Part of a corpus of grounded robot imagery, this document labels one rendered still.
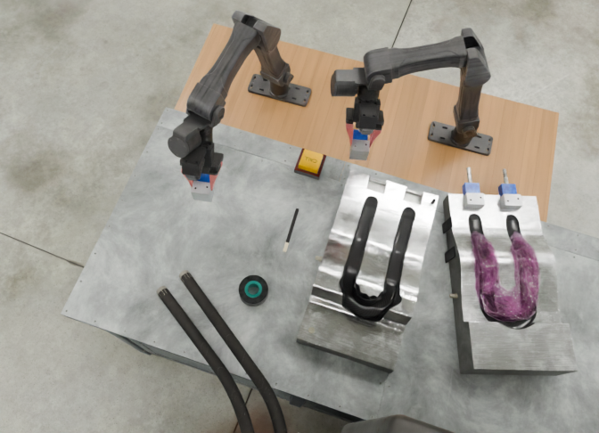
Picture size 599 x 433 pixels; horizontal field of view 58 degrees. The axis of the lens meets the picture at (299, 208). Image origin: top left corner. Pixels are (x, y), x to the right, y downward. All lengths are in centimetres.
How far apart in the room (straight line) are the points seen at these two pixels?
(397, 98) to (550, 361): 91
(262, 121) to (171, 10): 153
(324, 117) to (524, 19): 185
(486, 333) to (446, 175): 52
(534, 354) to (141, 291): 104
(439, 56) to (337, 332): 73
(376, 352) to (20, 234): 175
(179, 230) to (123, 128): 124
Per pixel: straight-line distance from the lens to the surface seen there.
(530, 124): 191
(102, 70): 298
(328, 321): 143
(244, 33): 136
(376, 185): 157
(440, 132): 178
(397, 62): 136
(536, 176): 182
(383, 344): 144
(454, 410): 153
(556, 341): 154
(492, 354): 146
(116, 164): 266
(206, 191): 145
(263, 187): 162
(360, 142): 152
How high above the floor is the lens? 226
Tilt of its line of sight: 67 degrees down
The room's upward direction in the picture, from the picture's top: 5 degrees clockwise
